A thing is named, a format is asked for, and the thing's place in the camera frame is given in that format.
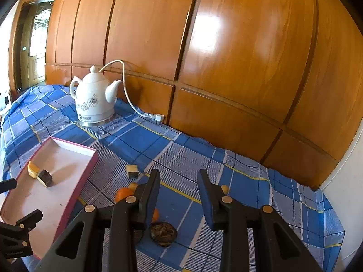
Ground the silver kettle base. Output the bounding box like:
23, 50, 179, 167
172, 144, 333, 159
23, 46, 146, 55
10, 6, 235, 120
75, 113, 115, 127

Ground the dark-skinned fruit slice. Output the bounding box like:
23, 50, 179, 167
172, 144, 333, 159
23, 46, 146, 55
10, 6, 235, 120
37, 169, 53, 188

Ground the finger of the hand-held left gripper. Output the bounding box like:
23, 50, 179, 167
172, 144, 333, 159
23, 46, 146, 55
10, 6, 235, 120
0, 178, 18, 195
17, 209, 43, 231

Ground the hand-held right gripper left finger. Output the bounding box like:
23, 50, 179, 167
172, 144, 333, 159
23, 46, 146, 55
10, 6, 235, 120
34, 169, 161, 272

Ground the white ceramic electric kettle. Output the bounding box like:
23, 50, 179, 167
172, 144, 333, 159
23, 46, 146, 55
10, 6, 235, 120
69, 65, 122, 121

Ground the wooden wardrobe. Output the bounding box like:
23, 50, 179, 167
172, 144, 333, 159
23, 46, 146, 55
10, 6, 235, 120
45, 0, 363, 191

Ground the blue plaid tablecloth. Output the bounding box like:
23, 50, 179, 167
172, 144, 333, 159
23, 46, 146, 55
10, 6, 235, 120
0, 84, 345, 272

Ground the pink shallow box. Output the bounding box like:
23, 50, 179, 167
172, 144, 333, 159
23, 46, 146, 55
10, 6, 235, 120
0, 136, 99, 260

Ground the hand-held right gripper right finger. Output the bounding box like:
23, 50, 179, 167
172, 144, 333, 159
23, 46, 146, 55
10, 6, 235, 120
198, 169, 324, 272

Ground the yellow banana piece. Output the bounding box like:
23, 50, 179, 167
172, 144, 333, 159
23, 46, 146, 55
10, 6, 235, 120
27, 161, 43, 179

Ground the wooden door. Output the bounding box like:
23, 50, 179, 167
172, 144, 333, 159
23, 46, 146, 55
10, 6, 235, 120
8, 0, 56, 91

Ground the white power cable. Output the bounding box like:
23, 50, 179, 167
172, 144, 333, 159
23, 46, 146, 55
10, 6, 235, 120
99, 60, 154, 118

